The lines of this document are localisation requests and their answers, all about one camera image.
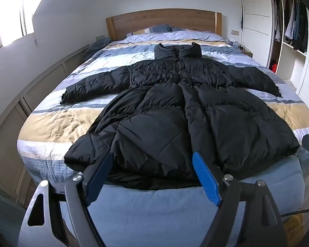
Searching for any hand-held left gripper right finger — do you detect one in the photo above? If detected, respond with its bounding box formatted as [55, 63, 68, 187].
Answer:
[192, 152, 289, 247]

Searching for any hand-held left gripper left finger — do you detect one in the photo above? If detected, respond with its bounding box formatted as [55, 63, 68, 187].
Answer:
[18, 150, 114, 247]

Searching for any black puffer coat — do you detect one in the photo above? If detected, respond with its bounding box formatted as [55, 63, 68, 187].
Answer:
[60, 42, 300, 190]

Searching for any row of hanging clothes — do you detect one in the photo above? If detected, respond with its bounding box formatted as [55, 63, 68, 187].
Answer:
[272, 0, 309, 55]

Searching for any blue bed mattress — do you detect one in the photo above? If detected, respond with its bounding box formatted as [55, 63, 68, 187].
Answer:
[59, 156, 305, 247]

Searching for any bed with striped duvet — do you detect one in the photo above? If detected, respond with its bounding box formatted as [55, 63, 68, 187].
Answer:
[17, 30, 309, 186]

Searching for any yellow cloth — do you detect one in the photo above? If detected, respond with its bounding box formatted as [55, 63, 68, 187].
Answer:
[283, 214, 306, 247]

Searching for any wooden nightstand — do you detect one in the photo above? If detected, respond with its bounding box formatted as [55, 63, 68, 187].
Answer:
[241, 46, 254, 58]

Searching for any small clutter on nightstand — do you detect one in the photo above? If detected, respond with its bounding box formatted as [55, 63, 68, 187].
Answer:
[226, 39, 246, 49]

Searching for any crumpled blue cloth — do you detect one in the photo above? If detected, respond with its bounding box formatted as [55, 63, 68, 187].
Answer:
[83, 37, 113, 60]

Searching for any white wardrobe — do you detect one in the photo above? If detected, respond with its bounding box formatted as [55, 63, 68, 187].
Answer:
[239, 0, 309, 112]

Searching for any blue striped pillow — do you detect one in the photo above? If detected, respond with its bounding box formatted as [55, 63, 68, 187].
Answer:
[126, 24, 173, 36]

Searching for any wooden headboard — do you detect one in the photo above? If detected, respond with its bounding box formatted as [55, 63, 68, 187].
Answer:
[105, 8, 222, 42]

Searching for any window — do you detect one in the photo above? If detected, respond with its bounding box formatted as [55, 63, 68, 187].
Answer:
[0, 0, 35, 55]

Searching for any black cable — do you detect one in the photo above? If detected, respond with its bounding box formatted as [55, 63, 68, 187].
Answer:
[280, 209, 309, 219]

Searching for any low beige wall cabinet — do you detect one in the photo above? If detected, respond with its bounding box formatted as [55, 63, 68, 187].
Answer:
[0, 44, 90, 209]

